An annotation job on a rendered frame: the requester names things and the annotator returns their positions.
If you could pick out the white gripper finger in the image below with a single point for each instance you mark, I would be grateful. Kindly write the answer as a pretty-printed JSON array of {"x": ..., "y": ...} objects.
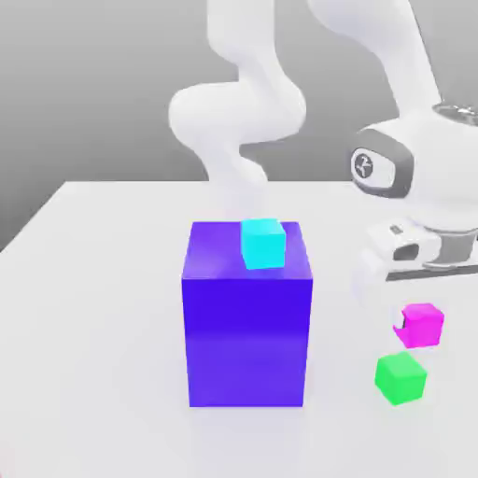
[{"x": 398, "y": 317}]

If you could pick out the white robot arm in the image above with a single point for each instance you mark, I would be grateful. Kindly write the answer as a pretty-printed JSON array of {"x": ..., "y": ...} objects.
[{"x": 257, "y": 97}]

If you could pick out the large purple box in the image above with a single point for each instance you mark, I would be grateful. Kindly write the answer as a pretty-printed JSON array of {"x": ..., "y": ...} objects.
[{"x": 244, "y": 340}]

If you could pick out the small cyan cube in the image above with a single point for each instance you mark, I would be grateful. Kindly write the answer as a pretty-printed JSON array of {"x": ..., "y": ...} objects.
[{"x": 263, "y": 244}]

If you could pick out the small magenta cube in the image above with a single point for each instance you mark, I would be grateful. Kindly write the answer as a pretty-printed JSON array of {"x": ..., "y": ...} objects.
[{"x": 424, "y": 326}]

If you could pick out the small green cube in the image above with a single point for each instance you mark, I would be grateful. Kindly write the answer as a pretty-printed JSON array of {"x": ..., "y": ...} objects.
[{"x": 401, "y": 379}]

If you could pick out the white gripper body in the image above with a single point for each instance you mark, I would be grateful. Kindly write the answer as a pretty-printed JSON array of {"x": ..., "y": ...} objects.
[{"x": 369, "y": 278}]

